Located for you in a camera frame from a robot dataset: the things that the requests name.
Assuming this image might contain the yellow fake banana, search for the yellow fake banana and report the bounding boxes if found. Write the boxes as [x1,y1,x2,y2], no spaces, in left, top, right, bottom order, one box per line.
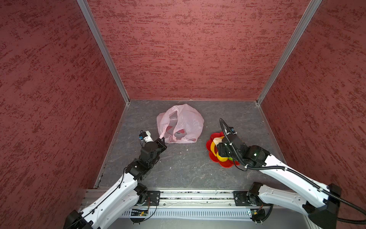
[207,141,229,163]

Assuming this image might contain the red flower-shaped plastic bowl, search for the red flower-shaped plastic bowl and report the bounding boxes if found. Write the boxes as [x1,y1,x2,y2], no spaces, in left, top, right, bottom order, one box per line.
[206,132,239,168]

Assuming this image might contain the pink plastic bag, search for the pink plastic bag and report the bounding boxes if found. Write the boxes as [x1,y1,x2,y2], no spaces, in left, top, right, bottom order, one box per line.
[156,104,205,144]

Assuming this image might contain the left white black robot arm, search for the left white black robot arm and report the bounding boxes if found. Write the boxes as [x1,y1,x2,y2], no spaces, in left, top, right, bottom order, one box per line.
[63,136,167,229]

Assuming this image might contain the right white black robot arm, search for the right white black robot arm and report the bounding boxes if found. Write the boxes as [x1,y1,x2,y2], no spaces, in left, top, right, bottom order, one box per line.
[213,134,341,229]

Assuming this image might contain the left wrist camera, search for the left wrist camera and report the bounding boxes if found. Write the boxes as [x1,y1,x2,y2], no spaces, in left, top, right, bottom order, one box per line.
[139,130,153,143]

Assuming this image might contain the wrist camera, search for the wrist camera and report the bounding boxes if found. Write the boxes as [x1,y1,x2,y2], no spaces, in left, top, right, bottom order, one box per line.
[225,127,237,135]
[139,130,153,143]

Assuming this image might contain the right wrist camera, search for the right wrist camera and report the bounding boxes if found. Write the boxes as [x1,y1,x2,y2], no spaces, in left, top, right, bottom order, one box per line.
[225,127,237,135]

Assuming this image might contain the black corrugated cable conduit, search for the black corrugated cable conduit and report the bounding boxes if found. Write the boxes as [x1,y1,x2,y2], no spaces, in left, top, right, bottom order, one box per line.
[219,118,366,225]

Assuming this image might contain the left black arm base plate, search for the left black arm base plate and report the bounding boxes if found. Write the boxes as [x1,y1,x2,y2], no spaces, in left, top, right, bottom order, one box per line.
[143,190,161,206]

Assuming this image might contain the aluminium mounting rail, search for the aluminium mounting rail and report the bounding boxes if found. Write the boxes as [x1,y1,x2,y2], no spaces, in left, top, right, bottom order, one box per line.
[81,188,312,209]

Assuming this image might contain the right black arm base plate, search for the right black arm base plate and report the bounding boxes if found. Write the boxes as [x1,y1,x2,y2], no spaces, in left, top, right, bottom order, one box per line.
[233,191,271,207]

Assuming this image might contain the perforated metal cable tray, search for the perforated metal cable tray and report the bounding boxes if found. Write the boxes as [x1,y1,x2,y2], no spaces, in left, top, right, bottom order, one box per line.
[120,208,252,220]

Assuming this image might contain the left aluminium corner post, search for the left aluminium corner post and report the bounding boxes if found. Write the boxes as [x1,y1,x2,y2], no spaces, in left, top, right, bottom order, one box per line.
[77,0,131,105]

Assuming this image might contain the aluminium corner post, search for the aluminium corner post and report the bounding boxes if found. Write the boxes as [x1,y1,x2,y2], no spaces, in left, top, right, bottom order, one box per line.
[77,0,131,105]
[256,0,322,106]

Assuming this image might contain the right aluminium corner post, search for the right aluminium corner post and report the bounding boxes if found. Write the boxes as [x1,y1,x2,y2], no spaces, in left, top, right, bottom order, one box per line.
[256,0,322,106]

